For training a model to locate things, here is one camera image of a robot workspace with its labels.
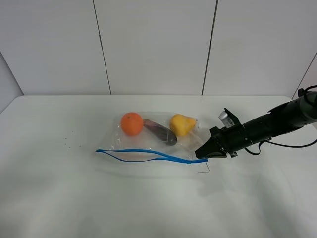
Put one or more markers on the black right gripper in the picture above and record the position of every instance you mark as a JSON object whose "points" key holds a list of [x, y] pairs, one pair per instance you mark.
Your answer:
{"points": [[223, 142]]}

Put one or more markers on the clear zip bag blue seal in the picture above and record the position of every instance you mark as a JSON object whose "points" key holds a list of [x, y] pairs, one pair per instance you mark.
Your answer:
{"points": [[146, 147]]}

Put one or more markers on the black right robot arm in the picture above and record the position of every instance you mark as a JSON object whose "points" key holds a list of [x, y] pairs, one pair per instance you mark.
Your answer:
{"points": [[283, 119]]}

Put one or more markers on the yellow pear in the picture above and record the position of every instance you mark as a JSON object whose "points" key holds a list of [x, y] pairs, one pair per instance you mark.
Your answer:
{"points": [[182, 125]]}

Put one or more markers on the purple eggplant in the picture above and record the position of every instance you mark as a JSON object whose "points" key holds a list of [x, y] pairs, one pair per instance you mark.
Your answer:
{"points": [[161, 132]]}

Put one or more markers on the orange fruit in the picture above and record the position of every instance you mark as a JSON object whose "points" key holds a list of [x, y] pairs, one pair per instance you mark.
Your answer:
{"points": [[131, 124]]}

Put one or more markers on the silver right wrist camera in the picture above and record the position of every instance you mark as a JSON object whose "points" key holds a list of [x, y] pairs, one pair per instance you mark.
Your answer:
{"points": [[228, 118]]}

